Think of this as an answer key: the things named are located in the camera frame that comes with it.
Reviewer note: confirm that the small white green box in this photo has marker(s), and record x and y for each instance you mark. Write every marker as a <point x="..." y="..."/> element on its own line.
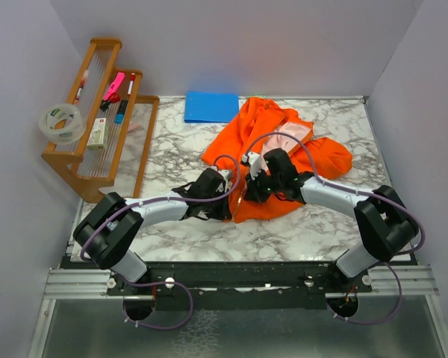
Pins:
<point x="98" y="138"/>

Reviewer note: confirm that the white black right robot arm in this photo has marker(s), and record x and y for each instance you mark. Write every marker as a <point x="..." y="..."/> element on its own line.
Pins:
<point x="383" y="222"/>

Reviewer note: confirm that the silver aluminium frame rail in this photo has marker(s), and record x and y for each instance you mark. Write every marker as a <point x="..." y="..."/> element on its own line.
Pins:
<point x="76" y="284"/>

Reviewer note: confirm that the clear tape roll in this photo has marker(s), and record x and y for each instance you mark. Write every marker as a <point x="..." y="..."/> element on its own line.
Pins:
<point x="62" y="124"/>

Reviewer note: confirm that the blue black marker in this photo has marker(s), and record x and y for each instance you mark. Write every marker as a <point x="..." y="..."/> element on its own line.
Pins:
<point x="119" y="117"/>

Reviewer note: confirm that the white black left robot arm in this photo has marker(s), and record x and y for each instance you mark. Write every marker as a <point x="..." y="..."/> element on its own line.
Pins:
<point x="106" y="233"/>

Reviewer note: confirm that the red capped pen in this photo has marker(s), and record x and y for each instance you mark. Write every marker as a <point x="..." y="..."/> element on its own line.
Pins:
<point x="80" y="87"/>

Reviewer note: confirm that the black mounting rail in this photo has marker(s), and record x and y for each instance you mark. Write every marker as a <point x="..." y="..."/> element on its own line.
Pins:
<point x="170" y="286"/>

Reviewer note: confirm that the blue folder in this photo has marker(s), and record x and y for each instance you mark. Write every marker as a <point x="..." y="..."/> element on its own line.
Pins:
<point x="210" y="107"/>

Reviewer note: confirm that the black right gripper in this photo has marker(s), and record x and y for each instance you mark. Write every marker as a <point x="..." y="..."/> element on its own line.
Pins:
<point x="253" y="192"/>

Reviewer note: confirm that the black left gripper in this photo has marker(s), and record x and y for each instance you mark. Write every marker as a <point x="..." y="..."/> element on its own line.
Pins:
<point x="223" y="212"/>

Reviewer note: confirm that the wooden tiered rack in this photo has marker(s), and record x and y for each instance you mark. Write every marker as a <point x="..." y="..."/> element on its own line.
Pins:
<point x="87" y="133"/>

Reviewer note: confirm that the red black small clip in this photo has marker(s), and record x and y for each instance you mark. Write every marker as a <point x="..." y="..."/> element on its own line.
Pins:
<point x="112" y="99"/>

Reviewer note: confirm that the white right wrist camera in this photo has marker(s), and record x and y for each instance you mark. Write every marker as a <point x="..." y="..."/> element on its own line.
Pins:
<point x="255" y="162"/>

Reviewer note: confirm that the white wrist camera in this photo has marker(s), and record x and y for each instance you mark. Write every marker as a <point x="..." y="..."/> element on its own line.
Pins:
<point x="225" y="182"/>
<point x="255" y="162"/>

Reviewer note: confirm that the red white marker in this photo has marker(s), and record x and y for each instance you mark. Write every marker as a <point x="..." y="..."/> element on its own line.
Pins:
<point x="131" y="83"/>

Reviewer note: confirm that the pink highlighter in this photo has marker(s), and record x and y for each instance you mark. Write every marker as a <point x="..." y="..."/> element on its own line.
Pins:
<point x="114" y="86"/>

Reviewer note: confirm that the orange zip jacket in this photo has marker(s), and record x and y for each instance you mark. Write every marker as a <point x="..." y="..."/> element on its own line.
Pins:
<point x="260" y="116"/>

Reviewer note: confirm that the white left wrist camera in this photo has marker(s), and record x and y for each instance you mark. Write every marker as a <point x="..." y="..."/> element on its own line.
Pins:
<point x="225" y="182"/>

